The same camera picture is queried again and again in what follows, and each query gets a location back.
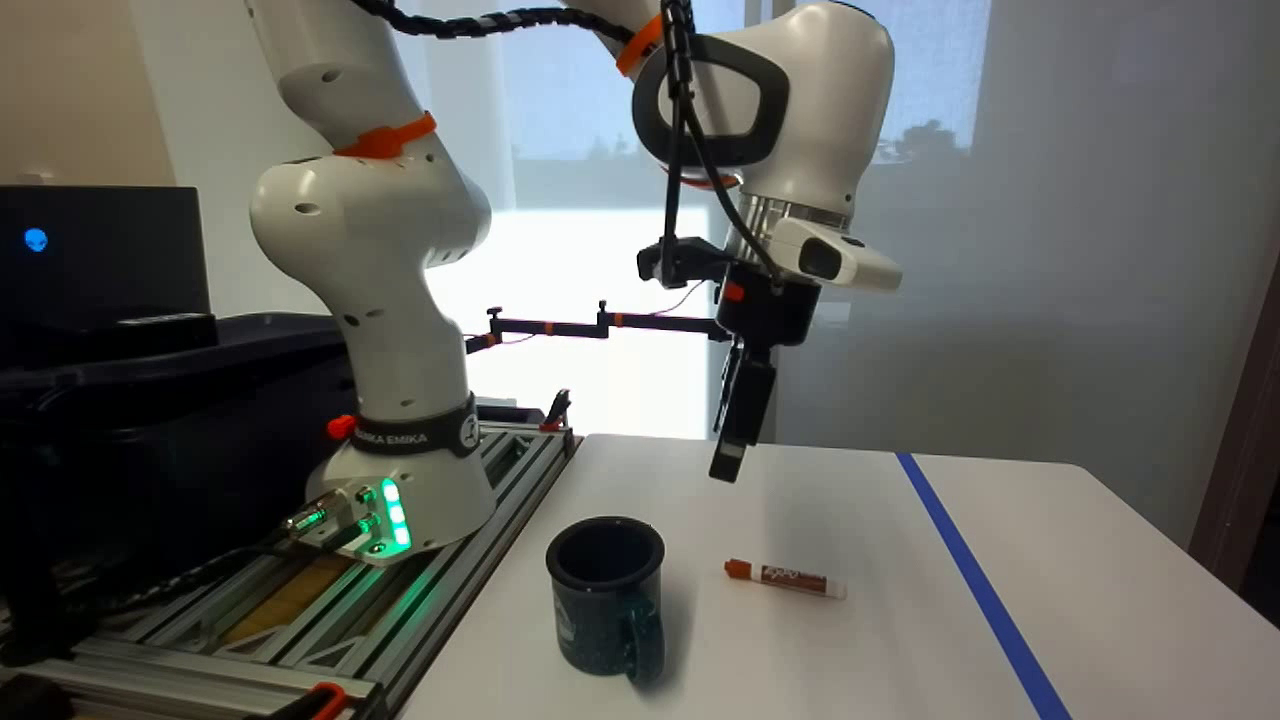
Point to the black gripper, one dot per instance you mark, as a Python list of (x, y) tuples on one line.
[(753, 394)]

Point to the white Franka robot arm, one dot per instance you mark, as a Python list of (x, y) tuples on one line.
[(386, 264)]

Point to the dark green speckled mug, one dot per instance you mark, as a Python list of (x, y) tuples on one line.
[(602, 612)]

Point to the long blue tape strip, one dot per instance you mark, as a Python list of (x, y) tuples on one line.
[(983, 580)]

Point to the wooden board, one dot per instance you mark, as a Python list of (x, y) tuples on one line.
[(285, 602)]

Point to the orange black clamp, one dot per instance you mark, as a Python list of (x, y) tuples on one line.
[(329, 701)]

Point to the black equipment cart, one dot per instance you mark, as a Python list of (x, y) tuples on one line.
[(163, 424)]

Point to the black computer monitor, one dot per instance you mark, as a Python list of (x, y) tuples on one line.
[(103, 252)]

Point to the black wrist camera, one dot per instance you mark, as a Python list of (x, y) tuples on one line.
[(681, 263)]

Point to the aluminium rail base frame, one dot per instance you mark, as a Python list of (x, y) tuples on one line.
[(441, 587)]

